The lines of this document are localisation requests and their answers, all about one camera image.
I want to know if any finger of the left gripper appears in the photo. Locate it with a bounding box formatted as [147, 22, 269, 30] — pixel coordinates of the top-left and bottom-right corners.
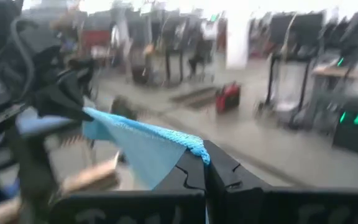
[68, 57, 96, 98]
[34, 70, 94, 123]

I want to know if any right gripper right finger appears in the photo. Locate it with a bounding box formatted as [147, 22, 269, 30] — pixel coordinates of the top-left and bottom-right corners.
[203, 139, 358, 224]

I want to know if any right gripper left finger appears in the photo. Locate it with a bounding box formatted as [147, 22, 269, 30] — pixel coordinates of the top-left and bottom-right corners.
[50, 148, 207, 224]

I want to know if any blue microfiber towel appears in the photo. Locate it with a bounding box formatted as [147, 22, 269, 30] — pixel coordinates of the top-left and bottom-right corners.
[81, 107, 211, 224]

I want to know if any black box with green lights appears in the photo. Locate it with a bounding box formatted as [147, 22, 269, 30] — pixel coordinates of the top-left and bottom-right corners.
[333, 98, 358, 158]

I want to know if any red boxy floor object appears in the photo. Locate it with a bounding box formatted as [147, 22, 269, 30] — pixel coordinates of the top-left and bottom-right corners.
[215, 81, 241, 114]

